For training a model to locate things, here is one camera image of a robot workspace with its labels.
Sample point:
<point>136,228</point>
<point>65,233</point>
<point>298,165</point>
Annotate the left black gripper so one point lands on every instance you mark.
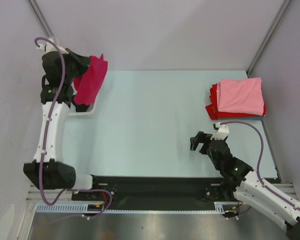
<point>83,61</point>

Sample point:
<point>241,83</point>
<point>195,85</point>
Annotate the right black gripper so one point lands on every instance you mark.
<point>203,143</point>

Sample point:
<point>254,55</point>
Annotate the magenta t shirt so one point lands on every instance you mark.
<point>87,86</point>

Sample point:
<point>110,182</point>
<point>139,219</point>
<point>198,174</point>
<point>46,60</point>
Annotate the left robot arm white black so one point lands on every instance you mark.
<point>47,170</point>

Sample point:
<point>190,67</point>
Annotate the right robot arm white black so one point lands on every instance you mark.
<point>250,188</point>

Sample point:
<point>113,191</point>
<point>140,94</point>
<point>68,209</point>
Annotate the red folded t shirt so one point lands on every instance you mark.
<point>215,114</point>

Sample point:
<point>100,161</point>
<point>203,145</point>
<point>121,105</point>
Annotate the black t shirt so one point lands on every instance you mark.
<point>81,108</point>

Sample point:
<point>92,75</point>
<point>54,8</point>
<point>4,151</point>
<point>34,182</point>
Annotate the white plastic basket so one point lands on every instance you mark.
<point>89,114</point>

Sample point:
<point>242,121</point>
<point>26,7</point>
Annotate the pink folded t shirt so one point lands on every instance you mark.
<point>240,96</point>

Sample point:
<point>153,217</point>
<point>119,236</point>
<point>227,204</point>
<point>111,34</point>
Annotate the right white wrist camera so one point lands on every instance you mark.
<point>222,131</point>

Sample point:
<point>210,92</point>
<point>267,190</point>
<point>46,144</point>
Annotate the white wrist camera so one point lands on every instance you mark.
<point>222,131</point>
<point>47,47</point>

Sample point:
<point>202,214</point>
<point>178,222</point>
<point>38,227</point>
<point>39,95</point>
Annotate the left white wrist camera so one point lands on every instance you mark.
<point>47,47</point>

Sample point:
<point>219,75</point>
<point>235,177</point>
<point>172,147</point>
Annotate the white slotted cable duct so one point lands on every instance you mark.
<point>86,208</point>

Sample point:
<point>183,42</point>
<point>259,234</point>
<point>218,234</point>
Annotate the left corner aluminium post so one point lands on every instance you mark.
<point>39,16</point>

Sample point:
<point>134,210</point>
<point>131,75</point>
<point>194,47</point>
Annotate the corner aluminium post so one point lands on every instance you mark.
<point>39,16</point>
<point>283,9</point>

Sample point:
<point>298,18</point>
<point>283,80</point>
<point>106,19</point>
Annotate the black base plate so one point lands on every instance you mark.
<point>158,193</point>

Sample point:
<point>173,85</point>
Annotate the right corner aluminium post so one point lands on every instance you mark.
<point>283,9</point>

